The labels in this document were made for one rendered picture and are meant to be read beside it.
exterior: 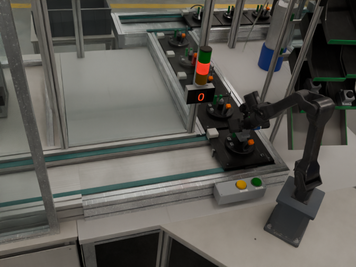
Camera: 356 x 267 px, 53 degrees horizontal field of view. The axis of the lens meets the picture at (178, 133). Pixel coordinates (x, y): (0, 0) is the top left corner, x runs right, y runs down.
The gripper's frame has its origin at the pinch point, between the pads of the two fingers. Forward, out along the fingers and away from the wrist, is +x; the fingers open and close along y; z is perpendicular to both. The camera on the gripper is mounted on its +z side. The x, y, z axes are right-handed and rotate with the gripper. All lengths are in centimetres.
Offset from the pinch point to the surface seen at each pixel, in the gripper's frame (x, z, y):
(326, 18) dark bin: -37, 30, -24
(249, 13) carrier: 90, 106, -70
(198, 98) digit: -4.4, 13.5, 20.0
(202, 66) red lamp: -16.4, 22.7, 20.2
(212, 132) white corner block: 12.2, 1.2, 10.5
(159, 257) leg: 25, -50, 42
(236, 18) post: 62, 87, -42
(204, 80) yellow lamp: -11.2, 18.6, 18.6
